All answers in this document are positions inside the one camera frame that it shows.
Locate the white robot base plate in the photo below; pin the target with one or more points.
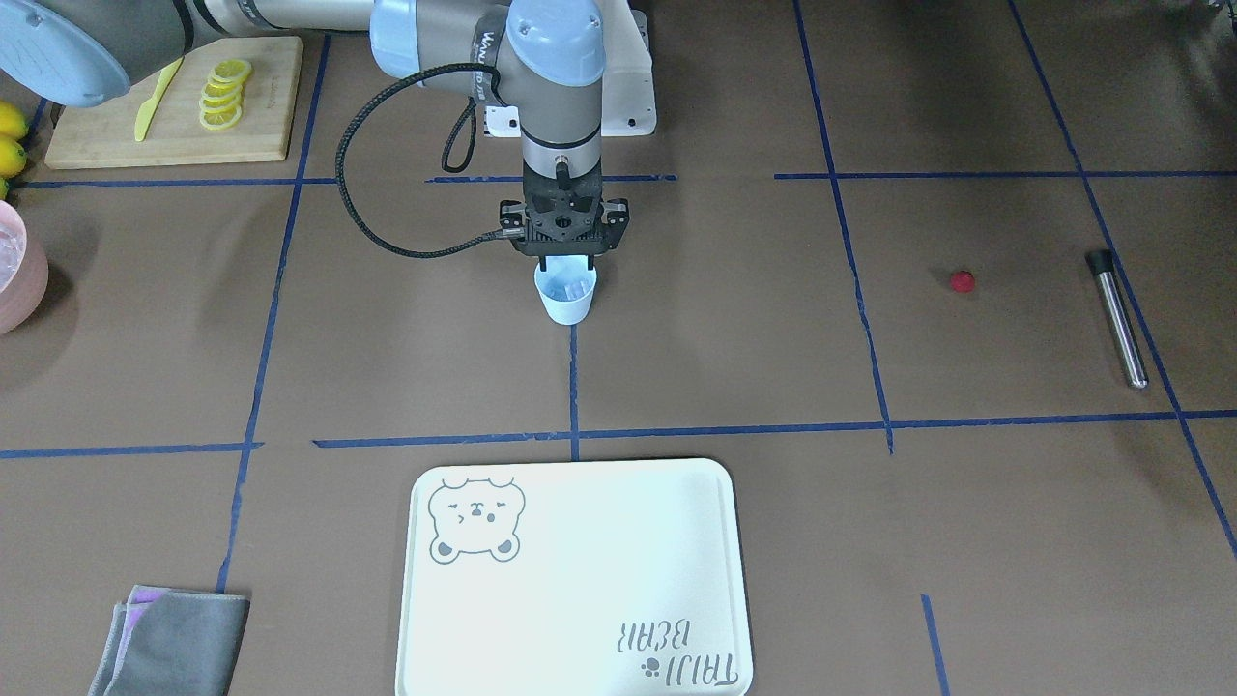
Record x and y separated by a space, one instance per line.
628 93

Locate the yellow knife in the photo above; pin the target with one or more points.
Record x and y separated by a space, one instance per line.
147 110

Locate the wooden cutting board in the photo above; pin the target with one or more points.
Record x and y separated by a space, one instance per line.
96 138

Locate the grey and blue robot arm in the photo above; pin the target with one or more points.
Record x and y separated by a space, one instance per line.
546 59

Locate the pink bowl of ice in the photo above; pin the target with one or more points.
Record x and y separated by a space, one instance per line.
24 270

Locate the whole lemon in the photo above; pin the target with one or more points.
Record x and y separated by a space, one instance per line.
13 121
13 157

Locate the white bear print tray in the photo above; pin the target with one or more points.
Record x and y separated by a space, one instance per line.
574 578

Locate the red strawberry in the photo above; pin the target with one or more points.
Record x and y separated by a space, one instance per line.
962 282

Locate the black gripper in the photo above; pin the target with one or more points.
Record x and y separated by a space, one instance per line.
509 220

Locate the grey and purple folded cloth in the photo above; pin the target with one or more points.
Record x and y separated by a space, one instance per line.
172 642

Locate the steel muddler with black tip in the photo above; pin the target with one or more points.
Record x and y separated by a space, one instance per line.
1100 264

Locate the lemon slice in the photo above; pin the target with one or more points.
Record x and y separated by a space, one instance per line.
221 101

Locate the light blue plastic cup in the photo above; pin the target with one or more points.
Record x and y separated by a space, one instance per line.
561 269

